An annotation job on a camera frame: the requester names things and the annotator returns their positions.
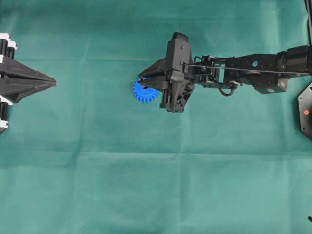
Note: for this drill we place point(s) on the blue plastic gear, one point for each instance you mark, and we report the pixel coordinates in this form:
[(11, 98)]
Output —
[(144, 94)]

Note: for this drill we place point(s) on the green cloth mat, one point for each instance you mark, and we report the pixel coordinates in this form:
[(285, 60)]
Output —
[(85, 157)]

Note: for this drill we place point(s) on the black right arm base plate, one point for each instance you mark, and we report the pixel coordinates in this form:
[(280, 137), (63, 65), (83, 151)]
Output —
[(305, 111)]

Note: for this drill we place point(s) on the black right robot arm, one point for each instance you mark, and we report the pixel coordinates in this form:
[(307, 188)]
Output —
[(267, 73)]

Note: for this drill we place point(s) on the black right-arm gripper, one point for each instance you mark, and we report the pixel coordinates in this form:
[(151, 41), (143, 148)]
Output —
[(170, 74)]

